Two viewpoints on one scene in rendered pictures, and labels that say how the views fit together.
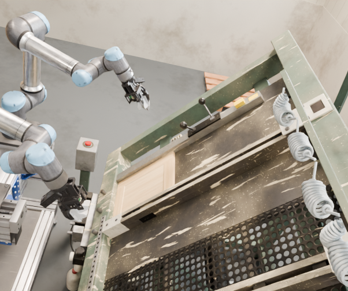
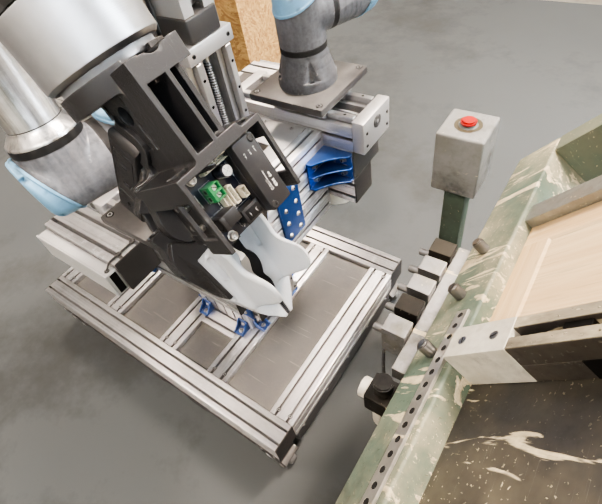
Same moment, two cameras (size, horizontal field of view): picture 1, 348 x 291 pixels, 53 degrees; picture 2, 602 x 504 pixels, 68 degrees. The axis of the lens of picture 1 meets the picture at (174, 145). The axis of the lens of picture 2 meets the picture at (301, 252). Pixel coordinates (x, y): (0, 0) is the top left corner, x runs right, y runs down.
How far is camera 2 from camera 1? 1.06 m
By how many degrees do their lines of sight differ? 39
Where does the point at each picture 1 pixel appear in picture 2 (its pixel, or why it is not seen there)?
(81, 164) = (446, 175)
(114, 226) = (483, 353)
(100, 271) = (405, 480)
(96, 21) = not seen: outside the picture
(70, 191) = (150, 124)
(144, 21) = not seen: outside the picture
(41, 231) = (358, 305)
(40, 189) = (385, 232)
